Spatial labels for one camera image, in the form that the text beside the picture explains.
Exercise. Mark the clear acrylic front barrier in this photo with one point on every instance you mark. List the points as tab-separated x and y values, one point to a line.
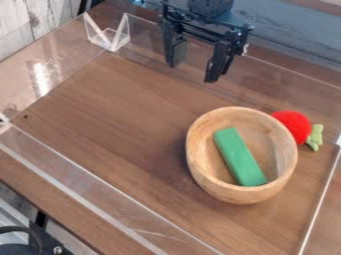
104	216

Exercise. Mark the green rectangular block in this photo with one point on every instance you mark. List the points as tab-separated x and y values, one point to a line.
243	165

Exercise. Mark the red plush strawberry toy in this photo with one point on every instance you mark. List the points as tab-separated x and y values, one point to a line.
305	132

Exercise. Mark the brown wooden bowl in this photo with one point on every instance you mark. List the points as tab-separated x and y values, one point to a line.
271	143

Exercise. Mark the black clamp with cable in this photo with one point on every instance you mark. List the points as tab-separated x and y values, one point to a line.
42	243

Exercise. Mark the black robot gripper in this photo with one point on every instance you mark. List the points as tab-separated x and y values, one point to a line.
209	20

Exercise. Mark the clear acrylic corner bracket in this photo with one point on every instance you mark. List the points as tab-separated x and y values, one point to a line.
112	39

